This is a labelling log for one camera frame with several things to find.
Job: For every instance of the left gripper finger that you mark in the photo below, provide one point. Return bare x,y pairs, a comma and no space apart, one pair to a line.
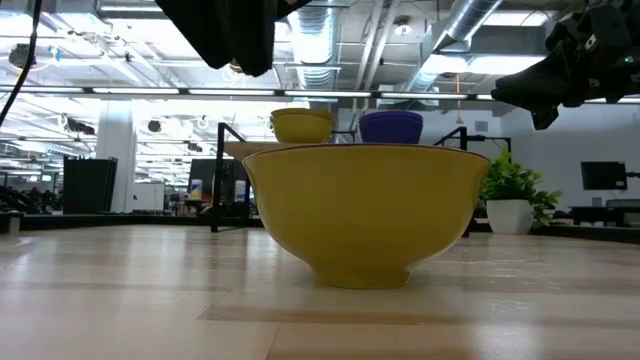
255,35
205,30

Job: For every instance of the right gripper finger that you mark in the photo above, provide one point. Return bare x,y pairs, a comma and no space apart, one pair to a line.
535,90
545,116

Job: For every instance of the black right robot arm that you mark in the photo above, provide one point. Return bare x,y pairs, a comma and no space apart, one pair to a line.
625,75

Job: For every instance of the black monitor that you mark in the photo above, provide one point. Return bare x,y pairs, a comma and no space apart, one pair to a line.
603,175

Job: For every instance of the ceiling light strip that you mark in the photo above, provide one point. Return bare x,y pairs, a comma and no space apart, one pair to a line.
325,93

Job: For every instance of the green plant in white pot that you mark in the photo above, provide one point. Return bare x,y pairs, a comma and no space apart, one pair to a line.
510,215

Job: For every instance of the dark desk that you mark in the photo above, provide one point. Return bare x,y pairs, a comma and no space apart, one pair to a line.
600,212

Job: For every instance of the white smoke detector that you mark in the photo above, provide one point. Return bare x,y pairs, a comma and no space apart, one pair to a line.
402,28

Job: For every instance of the white column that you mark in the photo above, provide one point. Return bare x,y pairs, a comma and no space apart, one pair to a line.
117,150

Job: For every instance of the white canister blue label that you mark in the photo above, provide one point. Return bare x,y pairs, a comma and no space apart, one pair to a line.
240,191
196,189

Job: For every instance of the black ceiling device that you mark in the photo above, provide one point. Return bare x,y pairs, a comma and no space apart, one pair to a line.
22,55

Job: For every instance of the black cabinet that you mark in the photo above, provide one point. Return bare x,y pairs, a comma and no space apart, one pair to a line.
90,185

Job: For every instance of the silver ventilation duct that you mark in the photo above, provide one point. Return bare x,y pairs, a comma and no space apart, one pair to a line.
312,45
465,20

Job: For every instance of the grey wall vent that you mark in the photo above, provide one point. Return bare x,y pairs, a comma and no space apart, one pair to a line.
481,126

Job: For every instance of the wooden shelf riser black frame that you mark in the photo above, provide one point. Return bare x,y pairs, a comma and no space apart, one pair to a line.
240,149

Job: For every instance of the black aluminium rig frame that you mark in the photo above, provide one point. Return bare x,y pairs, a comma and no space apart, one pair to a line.
70,220

